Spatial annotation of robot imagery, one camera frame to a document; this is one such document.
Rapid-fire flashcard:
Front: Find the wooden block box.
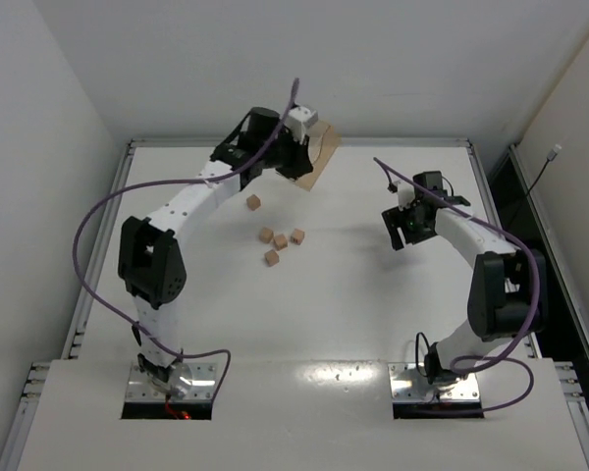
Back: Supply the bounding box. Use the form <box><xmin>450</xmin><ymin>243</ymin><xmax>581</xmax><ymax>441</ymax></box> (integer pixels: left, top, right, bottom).
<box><xmin>294</xmin><ymin>121</ymin><xmax>342</xmax><ymax>191</ymax></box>

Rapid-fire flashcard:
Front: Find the wooden cube one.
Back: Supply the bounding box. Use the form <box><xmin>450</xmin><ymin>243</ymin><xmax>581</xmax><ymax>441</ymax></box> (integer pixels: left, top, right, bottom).
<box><xmin>246</xmin><ymin>194</ymin><xmax>261</xmax><ymax>211</ymax></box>

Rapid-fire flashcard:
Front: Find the wooden cube four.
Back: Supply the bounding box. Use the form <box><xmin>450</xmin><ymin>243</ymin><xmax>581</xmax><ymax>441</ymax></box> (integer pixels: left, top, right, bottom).
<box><xmin>291</xmin><ymin>229</ymin><xmax>305</xmax><ymax>245</ymax></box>

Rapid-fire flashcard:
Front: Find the wooden cube two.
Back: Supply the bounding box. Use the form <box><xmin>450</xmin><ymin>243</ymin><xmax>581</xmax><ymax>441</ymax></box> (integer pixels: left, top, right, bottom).
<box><xmin>258</xmin><ymin>227</ymin><xmax>274</xmax><ymax>244</ymax></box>

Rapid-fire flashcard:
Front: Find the wooden cube five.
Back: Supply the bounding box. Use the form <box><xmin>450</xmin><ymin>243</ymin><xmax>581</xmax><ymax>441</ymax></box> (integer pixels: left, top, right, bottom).
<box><xmin>264</xmin><ymin>249</ymin><xmax>280</xmax><ymax>267</ymax></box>

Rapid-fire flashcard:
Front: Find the wooden cube three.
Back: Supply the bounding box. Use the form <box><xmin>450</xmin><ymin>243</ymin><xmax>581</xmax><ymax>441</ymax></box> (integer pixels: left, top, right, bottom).
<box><xmin>273</xmin><ymin>234</ymin><xmax>289</xmax><ymax>251</ymax></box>

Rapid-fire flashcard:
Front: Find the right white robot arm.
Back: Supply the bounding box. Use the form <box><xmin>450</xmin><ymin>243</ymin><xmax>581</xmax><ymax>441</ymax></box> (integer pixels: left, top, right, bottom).
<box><xmin>382</xmin><ymin>171</ymin><xmax>549</xmax><ymax>384</ymax></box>

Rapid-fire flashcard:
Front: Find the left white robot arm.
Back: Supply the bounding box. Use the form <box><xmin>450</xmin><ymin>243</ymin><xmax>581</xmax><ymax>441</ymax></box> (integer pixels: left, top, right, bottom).
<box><xmin>118</xmin><ymin>105</ymin><xmax>318</xmax><ymax>393</ymax></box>

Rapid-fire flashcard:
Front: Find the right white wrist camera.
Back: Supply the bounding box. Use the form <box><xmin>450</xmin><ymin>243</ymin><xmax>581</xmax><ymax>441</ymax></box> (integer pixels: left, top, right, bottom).
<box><xmin>388</xmin><ymin>181</ymin><xmax>415</xmax><ymax>210</ymax></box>

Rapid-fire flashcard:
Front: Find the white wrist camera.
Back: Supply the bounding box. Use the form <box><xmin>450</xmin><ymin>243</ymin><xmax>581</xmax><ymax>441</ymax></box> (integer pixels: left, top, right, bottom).
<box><xmin>285</xmin><ymin>105</ymin><xmax>319</xmax><ymax>143</ymax></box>
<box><xmin>388</xmin><ymin>181</ymin><xmax>415</xmax><ymax>210</ymax></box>

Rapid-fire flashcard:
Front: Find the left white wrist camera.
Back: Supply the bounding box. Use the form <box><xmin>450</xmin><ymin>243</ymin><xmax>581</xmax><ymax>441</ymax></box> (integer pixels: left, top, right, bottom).
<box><xmin>285</xmin><ymin>105</ymin><xmax>319</xmax><ymax>143</ymax></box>

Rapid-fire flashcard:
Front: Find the black wall cable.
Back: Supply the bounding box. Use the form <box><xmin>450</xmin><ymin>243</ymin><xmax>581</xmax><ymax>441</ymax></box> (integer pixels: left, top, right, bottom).
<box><xmin>512</xmin><ymin>143</ymin><xmax>563</xmax><ymax>217</ymax></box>

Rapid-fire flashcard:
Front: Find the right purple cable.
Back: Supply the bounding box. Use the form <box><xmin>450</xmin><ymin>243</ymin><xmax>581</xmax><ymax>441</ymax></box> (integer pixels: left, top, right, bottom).
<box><xmin>372</xmin><ymin>156</ymin><xmax>544</xmax><ymax>418</ymax></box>

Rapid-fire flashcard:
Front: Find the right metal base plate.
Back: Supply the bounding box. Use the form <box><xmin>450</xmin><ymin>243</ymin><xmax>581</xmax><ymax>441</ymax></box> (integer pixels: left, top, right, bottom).
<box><xmin>388</xmin><ymin>362</ymin><xmax>481</xmax><ymax>406</ymax></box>

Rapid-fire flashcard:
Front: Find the metal base plate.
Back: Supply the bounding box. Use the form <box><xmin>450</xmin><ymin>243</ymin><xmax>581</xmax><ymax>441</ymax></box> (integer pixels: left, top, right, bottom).
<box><xmin>388</xmin><ymin>362</ymin><xmax>481</xmax><ymax>406</ymax></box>
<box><xmin>125</xmin><ymin>363</ymin><xmax>217</xmax><ymax>404</ymax></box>

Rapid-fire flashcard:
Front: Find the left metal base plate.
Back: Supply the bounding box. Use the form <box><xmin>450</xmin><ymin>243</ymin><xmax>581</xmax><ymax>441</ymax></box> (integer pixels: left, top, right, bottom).
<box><xmin>125</xmin><ymin>363</ymin><xmax>217</xmax><ymax>404</ymax></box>

